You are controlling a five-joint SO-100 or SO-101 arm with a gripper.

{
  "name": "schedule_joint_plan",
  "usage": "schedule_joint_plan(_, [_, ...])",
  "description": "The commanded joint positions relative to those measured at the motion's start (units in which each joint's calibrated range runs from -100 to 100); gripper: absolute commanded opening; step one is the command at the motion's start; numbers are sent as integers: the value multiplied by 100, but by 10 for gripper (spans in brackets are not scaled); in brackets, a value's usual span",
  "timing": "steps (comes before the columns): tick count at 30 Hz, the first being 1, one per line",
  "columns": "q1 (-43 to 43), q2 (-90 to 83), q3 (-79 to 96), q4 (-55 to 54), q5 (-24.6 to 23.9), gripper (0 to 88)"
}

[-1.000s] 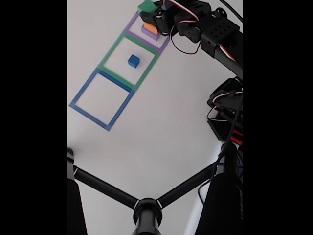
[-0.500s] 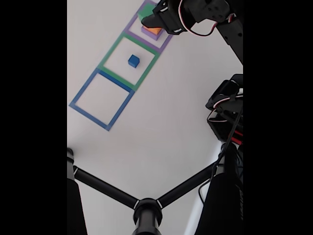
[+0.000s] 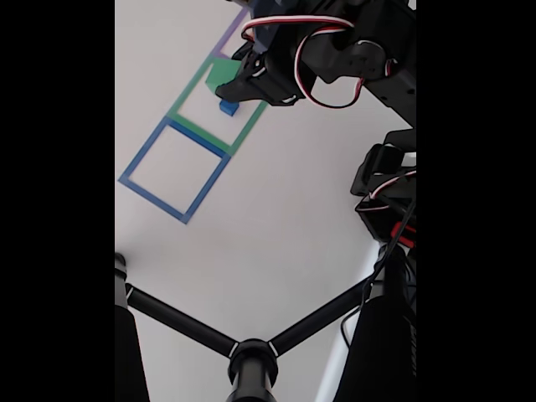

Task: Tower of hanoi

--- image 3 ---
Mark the small blue cube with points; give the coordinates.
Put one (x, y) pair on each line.
(228, 107)

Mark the green cube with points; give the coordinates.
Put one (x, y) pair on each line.
(222, 73)

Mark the purple tape square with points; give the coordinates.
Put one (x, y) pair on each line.
(230, 31)

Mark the green tape square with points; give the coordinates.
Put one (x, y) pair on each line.
(201, 132)

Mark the blue tape square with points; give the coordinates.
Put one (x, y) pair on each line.
(153, 201)

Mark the red clamp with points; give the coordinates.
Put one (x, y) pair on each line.
(405, 234)

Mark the black tripod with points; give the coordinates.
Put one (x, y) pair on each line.
(251, 364)

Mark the blue camera circuit board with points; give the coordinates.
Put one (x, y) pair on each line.
(259, 10)

